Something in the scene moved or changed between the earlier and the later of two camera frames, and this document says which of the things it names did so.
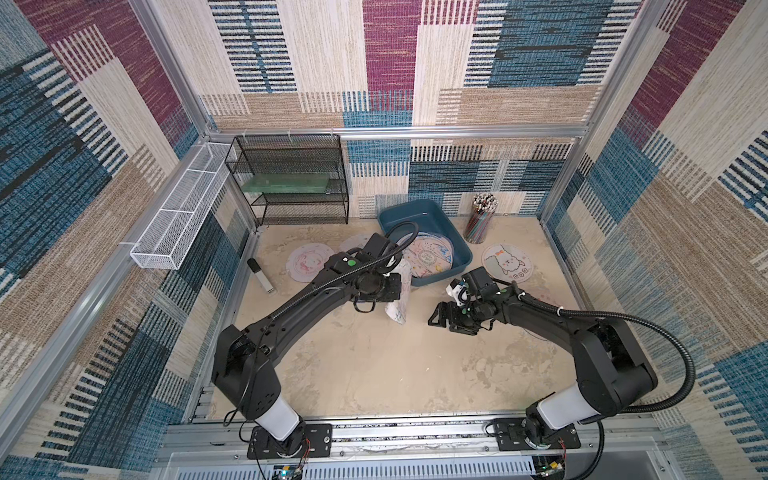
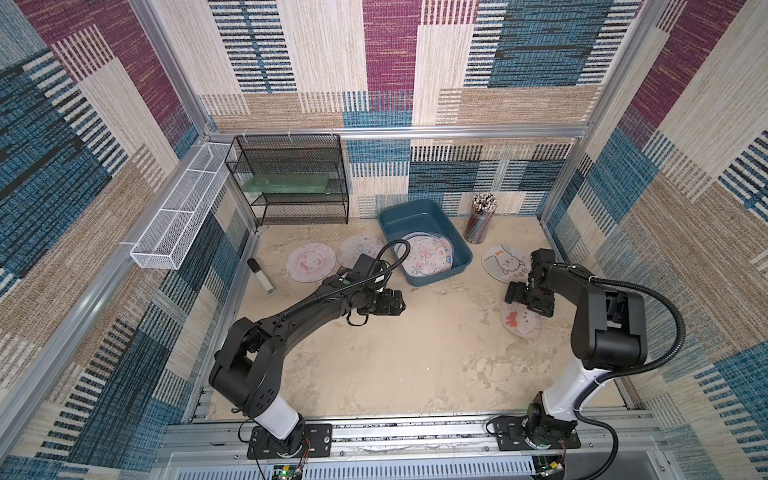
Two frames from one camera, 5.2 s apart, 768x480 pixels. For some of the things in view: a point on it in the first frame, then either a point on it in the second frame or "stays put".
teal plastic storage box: [430, 219] stays put
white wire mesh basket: [164, 239] stays put
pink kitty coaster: [307, 260] stays put
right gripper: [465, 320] → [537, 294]
